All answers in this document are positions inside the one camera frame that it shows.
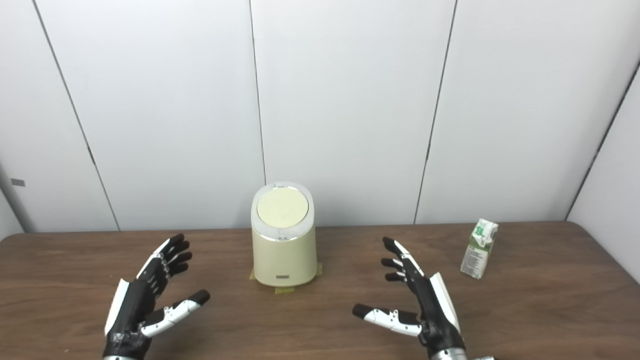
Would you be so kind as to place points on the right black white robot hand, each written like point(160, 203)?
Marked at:
point(435, 312)

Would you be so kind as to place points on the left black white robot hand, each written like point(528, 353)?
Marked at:
point(131, 305)

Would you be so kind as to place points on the green white milk carton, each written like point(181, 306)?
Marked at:
point(477, 252)

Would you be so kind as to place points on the cream-colored round bin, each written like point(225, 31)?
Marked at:
point(284, 257)

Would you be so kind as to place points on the cream round bin lid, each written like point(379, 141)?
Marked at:
point(282, 206)

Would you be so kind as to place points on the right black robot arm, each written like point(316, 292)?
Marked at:
point(450, 355)

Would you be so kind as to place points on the small gray wall sticker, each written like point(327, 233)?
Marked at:
point(18, 182)

